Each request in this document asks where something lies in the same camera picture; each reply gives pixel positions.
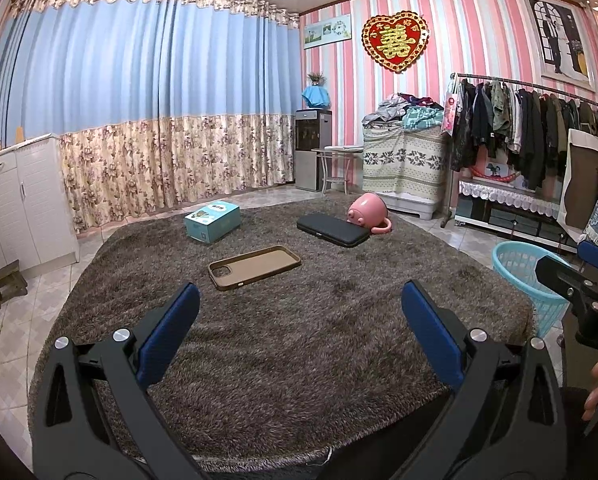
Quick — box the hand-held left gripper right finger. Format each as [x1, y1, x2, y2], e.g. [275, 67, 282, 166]
[401, 280, 566, 480]

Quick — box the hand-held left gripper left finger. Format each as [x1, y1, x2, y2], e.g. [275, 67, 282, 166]
[31, 282, 201, 480]

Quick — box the light blue plastic basket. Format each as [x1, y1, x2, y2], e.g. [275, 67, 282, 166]
[493, 241, 572, 338]

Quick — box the white framed board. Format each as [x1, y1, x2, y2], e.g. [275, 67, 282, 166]
[558, 129, 598, 248]

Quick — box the low black cabinet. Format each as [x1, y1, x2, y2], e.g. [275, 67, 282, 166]
[454, 180, 580, 253]

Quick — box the brown phone case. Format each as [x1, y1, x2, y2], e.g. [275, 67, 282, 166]
[208, 245, 302, 292]

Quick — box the white lace cloth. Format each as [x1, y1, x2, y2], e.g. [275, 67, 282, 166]
[459, 180, 562, 218]

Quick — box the teal cardboard box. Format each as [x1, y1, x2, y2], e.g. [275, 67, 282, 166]
[184, 201, 241, 244]

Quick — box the red plastic basin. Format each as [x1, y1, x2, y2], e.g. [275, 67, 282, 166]
[466, 160, 522, 184]

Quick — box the pink mug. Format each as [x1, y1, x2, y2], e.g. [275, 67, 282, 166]
[347, 193, 393, 235]

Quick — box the black zip case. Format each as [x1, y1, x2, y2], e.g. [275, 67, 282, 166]
[296, 212, 370, 248]

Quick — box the row of hanging clothes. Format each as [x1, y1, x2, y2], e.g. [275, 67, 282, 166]
[449, 79, 598, 191]

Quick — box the patterned cloth covered cabinet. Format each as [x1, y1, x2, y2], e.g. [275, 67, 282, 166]
[361, 127, 450, 220]

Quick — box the small wooden stool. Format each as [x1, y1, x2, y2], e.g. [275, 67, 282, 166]
[0, 260, 28, 311]

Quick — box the white cabinet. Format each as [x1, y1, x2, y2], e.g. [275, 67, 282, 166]
[0, 135, 80, 281]

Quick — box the pink hanging bag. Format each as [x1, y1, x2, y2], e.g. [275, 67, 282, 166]
[441, 77, 462, 136]

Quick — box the small folding table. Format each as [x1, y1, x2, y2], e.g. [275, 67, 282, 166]
[311, 145, 364, 196]

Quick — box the grey water dispenser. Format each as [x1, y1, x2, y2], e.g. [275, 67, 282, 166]
[294, 108, 333, 192]

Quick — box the wedding photo poster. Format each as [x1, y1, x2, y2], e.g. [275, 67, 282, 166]
[526, 0, 597, 92]

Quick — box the pile of clothes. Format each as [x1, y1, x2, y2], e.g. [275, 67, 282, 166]
[361, 92, 445, 133]

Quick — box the blue and floral curtain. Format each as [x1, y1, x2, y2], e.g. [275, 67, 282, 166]
[0, 0, 302, 233]

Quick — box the blue cloth cover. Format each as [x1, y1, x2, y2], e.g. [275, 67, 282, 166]
[301, 86, 330, 109]

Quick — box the red heart wall decoration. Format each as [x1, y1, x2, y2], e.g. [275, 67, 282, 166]
[361, 14, 428, 75]

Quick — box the landscape wall picture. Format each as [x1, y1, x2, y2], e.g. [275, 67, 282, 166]
[304, 13, 352, 50]

